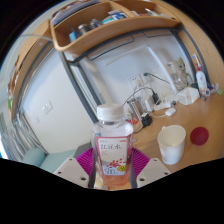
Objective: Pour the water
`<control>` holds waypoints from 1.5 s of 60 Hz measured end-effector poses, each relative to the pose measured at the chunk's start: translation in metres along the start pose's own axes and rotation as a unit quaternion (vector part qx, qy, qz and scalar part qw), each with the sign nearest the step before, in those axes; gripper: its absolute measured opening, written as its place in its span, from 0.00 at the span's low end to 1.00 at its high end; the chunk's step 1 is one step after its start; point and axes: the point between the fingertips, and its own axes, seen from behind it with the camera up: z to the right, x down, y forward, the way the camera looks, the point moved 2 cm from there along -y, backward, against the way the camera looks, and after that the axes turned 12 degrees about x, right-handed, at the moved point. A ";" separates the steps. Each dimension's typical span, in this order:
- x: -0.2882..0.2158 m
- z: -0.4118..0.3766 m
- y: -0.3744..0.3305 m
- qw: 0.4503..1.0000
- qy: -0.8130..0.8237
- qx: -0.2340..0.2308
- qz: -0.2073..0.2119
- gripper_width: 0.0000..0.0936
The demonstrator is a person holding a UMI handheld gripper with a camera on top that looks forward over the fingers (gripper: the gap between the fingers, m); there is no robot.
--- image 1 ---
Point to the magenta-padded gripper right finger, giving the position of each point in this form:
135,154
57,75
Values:
153,170

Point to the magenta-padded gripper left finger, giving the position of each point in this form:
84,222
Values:
70,170

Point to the clear bottle with pink drink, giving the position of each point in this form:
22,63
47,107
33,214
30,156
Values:
112,150

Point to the white paper cup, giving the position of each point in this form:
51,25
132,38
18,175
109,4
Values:
172,146

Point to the black charger block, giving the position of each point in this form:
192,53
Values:
146,120

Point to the flat round red coaster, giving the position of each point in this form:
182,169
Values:
199,136

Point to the stainless steel mug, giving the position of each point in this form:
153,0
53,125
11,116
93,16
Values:
136,108

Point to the white power strip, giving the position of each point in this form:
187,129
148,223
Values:
162,106

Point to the white tissue pack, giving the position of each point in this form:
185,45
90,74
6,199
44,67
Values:
188,96

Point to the white pump lotion bottle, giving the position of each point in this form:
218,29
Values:
201,81

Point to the wooden tree figurine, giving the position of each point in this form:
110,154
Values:
181,71

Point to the small green packet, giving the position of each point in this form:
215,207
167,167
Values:
219,91

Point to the white desk lamp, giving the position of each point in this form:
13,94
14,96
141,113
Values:
159,65

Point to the wooden shelf unit with items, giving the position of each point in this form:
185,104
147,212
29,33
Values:
110,30

